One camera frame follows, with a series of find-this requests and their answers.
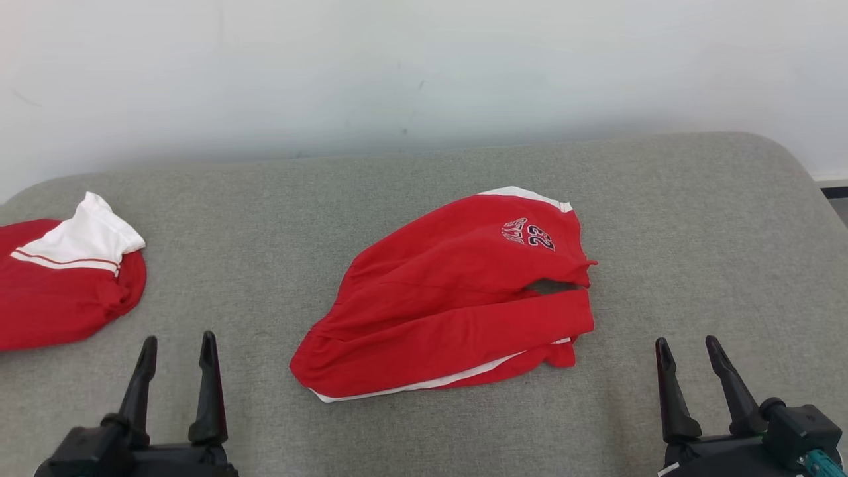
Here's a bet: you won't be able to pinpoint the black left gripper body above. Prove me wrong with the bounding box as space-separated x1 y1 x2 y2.
123 443 240 477

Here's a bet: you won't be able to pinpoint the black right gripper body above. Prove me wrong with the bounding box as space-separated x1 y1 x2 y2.
657 434 799 477

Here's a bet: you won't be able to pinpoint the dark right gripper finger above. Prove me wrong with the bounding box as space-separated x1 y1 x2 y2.
655 337 702 444
705 335 769 437

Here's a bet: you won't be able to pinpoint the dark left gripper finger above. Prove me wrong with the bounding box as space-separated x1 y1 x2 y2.
188 331 229 446
100 335 158 447

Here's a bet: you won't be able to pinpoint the red and white basketball jersey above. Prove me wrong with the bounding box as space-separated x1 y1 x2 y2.
0 192 148 352

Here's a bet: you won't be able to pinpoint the red shorts with number print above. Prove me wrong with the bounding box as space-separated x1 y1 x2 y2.
290 186 598 403

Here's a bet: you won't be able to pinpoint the teal cable plug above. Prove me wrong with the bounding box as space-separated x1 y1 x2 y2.
798 449 846 477

